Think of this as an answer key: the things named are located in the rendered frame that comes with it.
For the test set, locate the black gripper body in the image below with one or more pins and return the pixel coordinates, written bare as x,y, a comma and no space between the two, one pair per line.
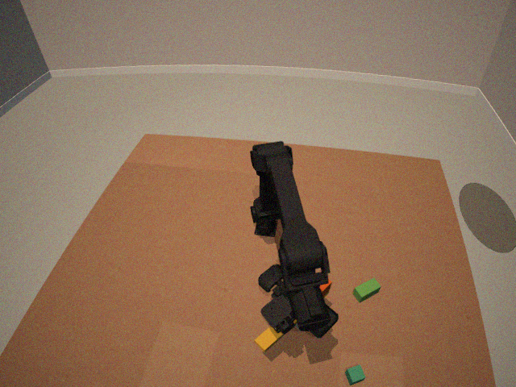
272,276

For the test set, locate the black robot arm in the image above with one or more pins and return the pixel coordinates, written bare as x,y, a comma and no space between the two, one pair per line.
301,251

